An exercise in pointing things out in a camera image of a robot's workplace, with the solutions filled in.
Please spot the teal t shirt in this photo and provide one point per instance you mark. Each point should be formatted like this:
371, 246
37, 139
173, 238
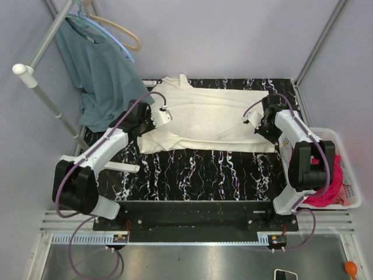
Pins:
100, 69

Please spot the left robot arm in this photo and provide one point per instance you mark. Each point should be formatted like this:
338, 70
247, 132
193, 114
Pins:
75, 187

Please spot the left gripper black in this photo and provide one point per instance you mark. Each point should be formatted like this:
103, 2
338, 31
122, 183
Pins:
148, 115

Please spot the orange maraca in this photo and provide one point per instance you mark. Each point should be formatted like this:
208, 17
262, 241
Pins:
351, 269

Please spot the white t shirt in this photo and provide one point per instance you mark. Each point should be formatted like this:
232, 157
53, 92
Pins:
205, 119

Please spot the tan wooden hanger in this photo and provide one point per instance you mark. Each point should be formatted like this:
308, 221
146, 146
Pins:
88, 5

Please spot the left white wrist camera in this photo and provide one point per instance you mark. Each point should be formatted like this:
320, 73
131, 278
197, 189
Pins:
161, 117

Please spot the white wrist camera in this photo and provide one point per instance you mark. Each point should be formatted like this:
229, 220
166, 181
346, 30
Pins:
161, 117
254, 118

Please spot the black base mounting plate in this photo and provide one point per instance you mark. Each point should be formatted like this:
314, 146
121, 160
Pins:
198, 221

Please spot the green hanger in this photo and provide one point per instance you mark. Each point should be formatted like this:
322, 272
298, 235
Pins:
85, 21

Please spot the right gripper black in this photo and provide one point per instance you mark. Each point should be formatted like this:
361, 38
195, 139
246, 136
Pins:
274, 139

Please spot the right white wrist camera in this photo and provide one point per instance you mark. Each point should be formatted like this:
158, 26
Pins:
254, 118

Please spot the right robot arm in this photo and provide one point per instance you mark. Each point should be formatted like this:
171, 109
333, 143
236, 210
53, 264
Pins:
309, 160

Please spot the white laundry basket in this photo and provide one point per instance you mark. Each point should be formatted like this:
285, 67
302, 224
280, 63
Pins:
348, 196

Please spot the white cable duct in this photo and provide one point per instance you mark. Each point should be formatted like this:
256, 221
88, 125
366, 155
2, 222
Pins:
90, 238

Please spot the smartphone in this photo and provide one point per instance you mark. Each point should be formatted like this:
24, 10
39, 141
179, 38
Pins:
280, 274

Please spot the aluminium corner frame post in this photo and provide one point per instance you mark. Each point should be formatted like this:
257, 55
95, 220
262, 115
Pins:
334, 16

